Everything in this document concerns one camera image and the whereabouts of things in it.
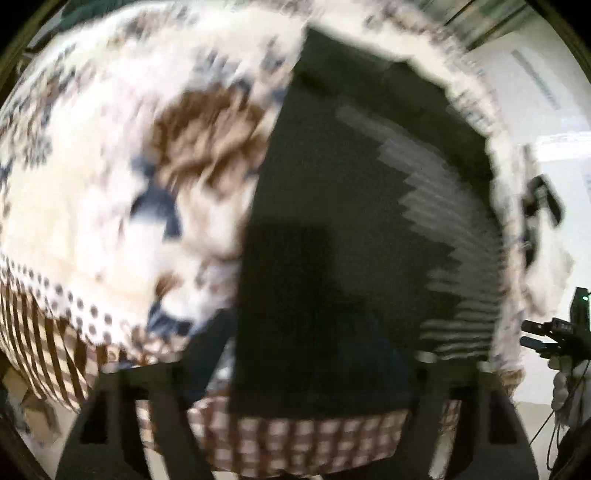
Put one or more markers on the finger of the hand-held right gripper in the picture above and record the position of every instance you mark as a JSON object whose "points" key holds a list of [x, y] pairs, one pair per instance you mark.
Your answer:
{"points": [[535, 327], [533, 343]]}

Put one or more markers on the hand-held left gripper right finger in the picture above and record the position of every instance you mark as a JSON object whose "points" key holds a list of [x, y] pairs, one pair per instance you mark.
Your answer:
{"points": [[428, 397]]}

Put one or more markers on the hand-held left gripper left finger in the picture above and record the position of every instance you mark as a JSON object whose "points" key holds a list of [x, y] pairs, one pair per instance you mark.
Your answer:
{"points": [[111, 392]]}

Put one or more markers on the black grey-striped garment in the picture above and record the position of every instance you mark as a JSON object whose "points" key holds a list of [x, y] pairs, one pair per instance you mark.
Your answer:
{"points": [[323, 184]]}

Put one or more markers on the person's right hand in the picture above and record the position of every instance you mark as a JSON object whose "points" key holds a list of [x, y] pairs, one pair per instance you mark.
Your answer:
{"points": [[562, 392]]}

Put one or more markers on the cardboard piece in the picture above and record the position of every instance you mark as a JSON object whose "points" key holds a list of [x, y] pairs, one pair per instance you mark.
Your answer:
{"points": [[32, 406]]}

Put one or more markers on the small black object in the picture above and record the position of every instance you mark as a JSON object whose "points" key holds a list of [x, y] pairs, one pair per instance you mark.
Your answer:
{"points": [[541, 203]]}

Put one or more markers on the white box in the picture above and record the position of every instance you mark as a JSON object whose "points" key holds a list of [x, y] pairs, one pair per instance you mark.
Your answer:
{"points": [[565, 152]]}

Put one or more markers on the white brown-blue patterned blanket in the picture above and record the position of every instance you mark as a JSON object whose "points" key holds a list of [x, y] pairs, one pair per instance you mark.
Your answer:
{"points": [[92, 184]]}

